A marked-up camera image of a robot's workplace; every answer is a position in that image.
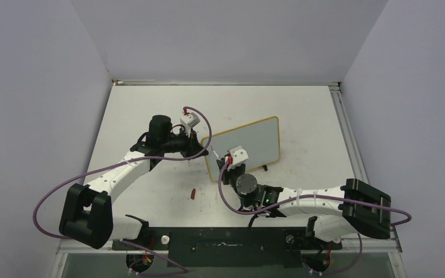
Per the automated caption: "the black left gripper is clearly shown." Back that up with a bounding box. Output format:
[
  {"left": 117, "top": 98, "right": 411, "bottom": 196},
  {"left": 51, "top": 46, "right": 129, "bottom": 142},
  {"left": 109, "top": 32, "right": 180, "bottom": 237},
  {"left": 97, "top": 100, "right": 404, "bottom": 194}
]
[{"left": 161, "top": 127, "right": 207, "bottom": 161}]

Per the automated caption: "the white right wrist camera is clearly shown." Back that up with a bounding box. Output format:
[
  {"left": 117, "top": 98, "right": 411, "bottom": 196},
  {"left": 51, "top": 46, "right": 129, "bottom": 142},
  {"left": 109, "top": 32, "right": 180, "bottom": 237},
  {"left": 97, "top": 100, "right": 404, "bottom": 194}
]
[{"left": 225, "top": 145, "right": 249, "bottom": 170}]

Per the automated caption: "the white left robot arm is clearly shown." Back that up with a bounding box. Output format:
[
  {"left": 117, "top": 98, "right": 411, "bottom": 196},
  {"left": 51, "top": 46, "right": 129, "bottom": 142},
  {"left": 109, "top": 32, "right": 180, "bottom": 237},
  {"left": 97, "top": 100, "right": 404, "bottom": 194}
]
[{"left": 59, "top": 112, "right": 209, "bottom": 250}]

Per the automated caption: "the aluminium rail back edge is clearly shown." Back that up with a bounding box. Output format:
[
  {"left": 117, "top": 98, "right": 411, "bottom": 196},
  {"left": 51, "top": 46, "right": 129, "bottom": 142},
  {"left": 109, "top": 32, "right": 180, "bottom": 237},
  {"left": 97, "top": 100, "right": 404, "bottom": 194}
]
[{"left": 114, "top": 80, "right": 340, "bottom": 87}]

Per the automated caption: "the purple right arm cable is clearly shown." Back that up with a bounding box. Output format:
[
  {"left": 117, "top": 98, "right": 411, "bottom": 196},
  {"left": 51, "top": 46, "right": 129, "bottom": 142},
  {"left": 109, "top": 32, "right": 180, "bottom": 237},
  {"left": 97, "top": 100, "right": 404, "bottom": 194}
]
[{"left": 217, "top": 159, "right": 413, "bottom": 227}]

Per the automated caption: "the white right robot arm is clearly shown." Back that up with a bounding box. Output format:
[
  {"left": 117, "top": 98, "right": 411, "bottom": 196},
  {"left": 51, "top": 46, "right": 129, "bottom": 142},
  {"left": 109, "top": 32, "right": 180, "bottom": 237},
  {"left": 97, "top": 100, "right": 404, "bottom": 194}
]
[{"left": 217, "top": 159, "right": 391, "bottom": 248}]

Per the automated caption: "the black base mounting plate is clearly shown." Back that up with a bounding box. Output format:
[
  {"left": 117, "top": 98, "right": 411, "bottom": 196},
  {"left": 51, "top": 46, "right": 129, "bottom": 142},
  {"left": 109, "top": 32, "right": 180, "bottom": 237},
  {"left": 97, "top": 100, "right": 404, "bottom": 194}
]
[{"left": 133, "top": 227, "right": 342, "bottom": 268}]

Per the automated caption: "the yellow framed whiteboard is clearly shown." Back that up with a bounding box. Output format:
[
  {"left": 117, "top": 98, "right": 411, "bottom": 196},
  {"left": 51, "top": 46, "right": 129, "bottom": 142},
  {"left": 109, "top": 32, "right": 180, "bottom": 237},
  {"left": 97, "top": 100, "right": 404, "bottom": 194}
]
[{"left": 205, "top": 116, "right": 280, "bottom": 182}]

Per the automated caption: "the white whiteboard marker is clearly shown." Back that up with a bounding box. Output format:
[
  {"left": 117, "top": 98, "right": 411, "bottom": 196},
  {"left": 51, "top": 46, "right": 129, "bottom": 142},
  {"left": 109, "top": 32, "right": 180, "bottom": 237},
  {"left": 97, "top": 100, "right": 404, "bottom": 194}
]
[{"left": 211, "top": 147, "right": 221, "bottom": 160}]

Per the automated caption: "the aluminium rail right side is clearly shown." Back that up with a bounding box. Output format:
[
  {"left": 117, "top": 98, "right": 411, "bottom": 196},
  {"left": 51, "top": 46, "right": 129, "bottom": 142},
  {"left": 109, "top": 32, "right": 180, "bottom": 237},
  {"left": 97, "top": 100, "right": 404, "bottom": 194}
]
[{"left": 329, "top": 82, "right": 369, "bottom": 183}]

